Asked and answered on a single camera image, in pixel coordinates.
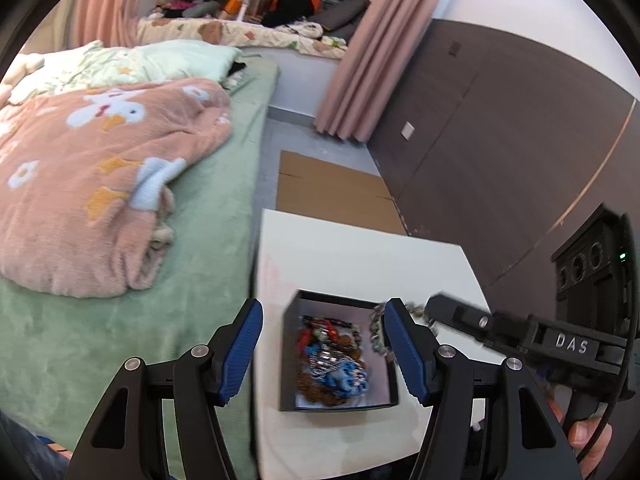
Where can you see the black garment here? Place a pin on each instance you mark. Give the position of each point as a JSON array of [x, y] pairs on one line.
[[235, 72]]

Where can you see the cream plush toy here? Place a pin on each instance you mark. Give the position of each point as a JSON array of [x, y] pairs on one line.
[[22, 72]]

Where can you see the black bag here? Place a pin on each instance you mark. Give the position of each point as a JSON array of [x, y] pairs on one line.
[[290, 7]]

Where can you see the pile of mixed jewelry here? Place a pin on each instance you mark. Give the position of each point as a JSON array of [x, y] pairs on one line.
[[335, 360]]

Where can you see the person's right hand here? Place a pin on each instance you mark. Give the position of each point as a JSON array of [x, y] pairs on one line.
[[590, 440]]

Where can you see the black cardboard box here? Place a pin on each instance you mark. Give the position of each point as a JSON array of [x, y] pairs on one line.
[[292, 360]]

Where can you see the floral window seat mat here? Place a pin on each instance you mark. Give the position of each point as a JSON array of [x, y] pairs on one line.
[[250, 37]]

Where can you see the plush toys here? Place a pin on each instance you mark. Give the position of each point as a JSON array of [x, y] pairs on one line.
[[187, 5]]

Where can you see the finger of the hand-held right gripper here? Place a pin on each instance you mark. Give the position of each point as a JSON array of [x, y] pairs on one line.
[[465, 315]]

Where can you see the pale green pillow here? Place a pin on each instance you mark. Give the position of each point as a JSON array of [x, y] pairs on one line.
[[160, 60]]

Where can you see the pink duck print blanket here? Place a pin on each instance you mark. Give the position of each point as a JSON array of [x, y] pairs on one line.
[[75, 200]]

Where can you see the green bed sheet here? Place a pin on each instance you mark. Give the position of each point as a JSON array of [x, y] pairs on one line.
[[210, 260]]

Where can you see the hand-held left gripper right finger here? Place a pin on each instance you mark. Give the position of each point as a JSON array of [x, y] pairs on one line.
[[405, 355]]

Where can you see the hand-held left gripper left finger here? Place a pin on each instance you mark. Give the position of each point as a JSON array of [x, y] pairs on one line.
[[240, 355]]

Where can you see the grey pillow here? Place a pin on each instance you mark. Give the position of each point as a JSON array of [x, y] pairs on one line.
[[345, 12]]

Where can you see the pink curtain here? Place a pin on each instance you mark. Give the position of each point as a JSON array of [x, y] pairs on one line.
[[105, 0], [380, 50]]

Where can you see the white wall socket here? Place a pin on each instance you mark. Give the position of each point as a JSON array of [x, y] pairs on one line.
[[408, 130]]

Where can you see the white side table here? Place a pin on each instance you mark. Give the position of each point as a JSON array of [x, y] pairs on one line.
[[350, 260]]

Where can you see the dark wall switch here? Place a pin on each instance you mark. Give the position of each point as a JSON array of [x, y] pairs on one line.
[[454, 49]]

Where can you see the brown cardboard sheet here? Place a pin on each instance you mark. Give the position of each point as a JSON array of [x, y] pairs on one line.
[[330, 190]]

